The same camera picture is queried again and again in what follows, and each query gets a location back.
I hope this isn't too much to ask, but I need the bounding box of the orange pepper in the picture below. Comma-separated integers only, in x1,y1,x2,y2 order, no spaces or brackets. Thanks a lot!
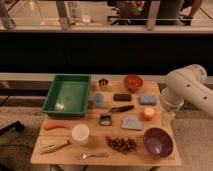
43,123,69,131

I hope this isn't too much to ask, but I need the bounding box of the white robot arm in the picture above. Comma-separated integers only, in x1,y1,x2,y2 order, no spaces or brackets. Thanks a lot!
160,64,213,117

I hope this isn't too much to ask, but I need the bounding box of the small metal cup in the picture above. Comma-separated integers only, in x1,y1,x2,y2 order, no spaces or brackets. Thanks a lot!
98,78,109,91

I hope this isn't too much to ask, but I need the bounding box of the black rectangular block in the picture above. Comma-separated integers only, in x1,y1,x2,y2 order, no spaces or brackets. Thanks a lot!
113,94,132,101

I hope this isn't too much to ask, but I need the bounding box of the orange red bowl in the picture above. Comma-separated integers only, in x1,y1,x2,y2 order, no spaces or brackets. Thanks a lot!
124,74,143,92

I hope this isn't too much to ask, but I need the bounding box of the small black tin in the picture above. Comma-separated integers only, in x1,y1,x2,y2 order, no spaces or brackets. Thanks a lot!
99,114,112,126

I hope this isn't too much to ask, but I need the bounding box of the green plastic tray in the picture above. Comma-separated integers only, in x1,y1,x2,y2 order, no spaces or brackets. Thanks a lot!
42,74,91,117

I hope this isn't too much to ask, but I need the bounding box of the blue rectangular sponge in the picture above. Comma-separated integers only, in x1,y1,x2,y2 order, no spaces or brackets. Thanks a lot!
139,95,157,105

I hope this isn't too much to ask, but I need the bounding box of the grey blue cloth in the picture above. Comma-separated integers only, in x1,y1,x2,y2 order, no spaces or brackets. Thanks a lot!
121,117,142,130

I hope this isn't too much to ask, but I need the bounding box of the orange peach fruit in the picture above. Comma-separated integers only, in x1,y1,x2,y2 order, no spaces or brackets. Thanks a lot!
142,107,155,121

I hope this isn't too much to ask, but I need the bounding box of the white plastic cup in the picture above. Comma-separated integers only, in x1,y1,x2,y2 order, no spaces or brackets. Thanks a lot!
72,124,90,145

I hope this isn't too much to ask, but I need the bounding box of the brown grape bunch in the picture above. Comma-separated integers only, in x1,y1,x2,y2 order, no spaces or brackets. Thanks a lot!
105,136,136,154

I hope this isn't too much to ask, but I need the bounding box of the metal fork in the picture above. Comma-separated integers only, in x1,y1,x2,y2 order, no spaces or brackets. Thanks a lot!
78,153,109,160

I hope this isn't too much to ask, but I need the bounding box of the purple bowl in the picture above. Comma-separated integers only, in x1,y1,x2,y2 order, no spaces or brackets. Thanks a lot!
143,127,174,158

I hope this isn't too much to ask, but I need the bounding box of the black office chair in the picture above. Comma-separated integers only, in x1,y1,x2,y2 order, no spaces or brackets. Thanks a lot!
107,0,202,25

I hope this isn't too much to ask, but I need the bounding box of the black handled tool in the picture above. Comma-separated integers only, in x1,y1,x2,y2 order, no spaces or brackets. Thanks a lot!
109,105,134,113

